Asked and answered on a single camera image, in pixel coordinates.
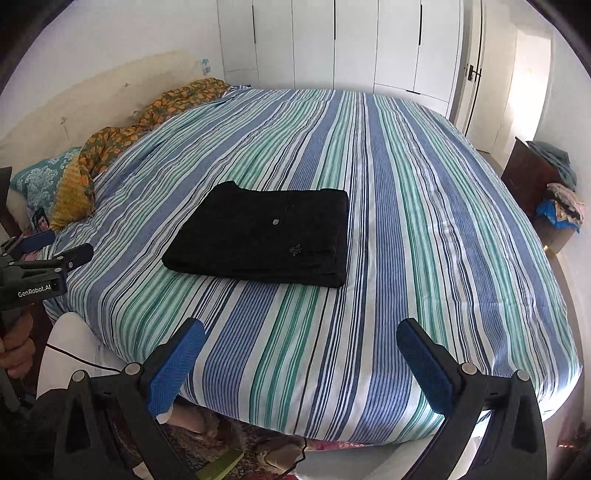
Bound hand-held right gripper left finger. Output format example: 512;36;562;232
53;318;208;480

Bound patterned rug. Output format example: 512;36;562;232
106;406;370;480

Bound beige slipper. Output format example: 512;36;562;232
263;443;305;472

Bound black pants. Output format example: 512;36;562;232
161;181;350;289

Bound black cable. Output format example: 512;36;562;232
44;344;134;370

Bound cream padded headboard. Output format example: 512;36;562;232
0;51;225;185

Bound person's left hand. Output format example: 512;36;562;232
0;320;37;374

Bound dark wooden dresser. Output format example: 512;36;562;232
501;136;578;254

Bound teal cloth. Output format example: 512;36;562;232
529;141;578;190

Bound person's leg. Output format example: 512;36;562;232
37;311;218;439

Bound white wardrobe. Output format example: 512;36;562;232
217;0;465;116

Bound white door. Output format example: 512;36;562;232
455;0;488;134

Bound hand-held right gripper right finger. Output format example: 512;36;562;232
396;318;548;480

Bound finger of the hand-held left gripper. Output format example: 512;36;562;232
11;244;94;278
10;229;57;259

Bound teal patterned pillow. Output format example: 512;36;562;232
10;147;83;217

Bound orange floral blanket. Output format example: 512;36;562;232
78;78;232;204

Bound mustard dotted pillow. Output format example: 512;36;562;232
50;157;95;232

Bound pile of colourful clothes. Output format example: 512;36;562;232
536;182;585;229

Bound blue green striped bedspread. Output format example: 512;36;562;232
44;85;583;446

